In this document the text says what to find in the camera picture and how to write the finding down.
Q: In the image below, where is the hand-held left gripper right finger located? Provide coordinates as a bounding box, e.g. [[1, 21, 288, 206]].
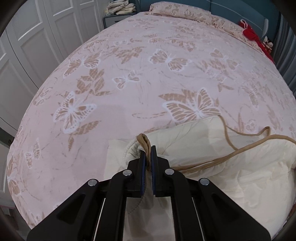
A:
[[150, 146, 271, 241]]

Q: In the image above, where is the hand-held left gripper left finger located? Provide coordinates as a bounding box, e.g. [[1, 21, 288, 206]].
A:
[[26, 152, 148, 241]]

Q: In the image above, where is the blue bed headboard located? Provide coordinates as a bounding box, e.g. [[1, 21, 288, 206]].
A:
[[135, 0, 281, 40]]

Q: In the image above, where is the cream quilted blanket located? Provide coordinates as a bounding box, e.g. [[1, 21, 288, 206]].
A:
[[103, 116, 296, 241]]

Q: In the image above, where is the red garment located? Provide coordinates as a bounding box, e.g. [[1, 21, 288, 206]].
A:
[[239, 20, 275, 63]]

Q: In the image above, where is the grey curtain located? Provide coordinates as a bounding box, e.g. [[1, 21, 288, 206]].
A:
[[272, 11, 296, 93]]

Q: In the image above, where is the white panelled wardrobe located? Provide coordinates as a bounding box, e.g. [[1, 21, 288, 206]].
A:
[[0, 0, 109, 149]]

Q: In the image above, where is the pile of cream clothes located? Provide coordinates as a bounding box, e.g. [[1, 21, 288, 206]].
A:
[[105, 0, 137, 16]]

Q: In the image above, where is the pink butterfly printed blanket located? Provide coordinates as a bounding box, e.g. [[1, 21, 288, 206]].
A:
[[5, 11, 296, 232]]

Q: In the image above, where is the pink printed pillow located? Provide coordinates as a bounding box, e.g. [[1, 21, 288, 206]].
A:
[[208, 15, 262, 47], [148, 2, 213, 25]]

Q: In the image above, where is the blue-grey nightstand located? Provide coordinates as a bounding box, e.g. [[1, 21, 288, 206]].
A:
[[103, 13, 137, 29]]

